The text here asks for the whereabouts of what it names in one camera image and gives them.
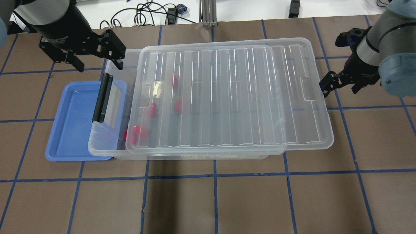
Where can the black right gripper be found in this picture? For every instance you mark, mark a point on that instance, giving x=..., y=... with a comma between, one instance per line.
x=357, y=69

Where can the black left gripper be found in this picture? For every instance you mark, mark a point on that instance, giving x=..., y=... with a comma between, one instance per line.
x=58, y=26

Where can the clear plastic box lid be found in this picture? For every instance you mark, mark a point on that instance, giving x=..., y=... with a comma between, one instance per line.
x=306, y=121

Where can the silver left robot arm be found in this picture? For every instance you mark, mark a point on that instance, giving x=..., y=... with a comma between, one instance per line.
x=23, y=10

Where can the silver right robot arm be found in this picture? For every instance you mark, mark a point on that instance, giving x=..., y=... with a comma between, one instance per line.
x=384, y=52

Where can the clear plastic storage box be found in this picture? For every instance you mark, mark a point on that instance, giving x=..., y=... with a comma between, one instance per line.
x=188, y=104

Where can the blue plastic tray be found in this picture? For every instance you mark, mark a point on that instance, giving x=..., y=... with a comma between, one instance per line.
x=74, y=137

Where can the black device on desk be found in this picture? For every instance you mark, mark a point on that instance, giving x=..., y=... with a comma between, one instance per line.
x=294, y=9

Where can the black box latch handle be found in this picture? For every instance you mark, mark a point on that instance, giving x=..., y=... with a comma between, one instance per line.
x=103, y=98

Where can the aluminium extrusion post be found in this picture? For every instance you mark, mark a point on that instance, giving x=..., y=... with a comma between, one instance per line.
x=208, y=13

